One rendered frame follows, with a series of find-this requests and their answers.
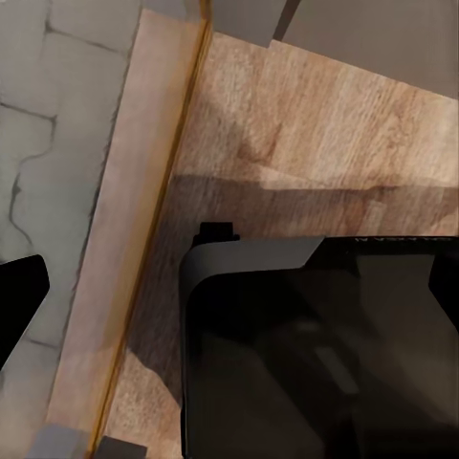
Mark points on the fixed window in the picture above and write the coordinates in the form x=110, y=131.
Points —
x=95, y=101

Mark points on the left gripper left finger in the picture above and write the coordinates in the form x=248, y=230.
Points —
x=24, y=284

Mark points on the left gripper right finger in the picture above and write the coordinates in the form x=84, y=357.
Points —
x=444, y=285

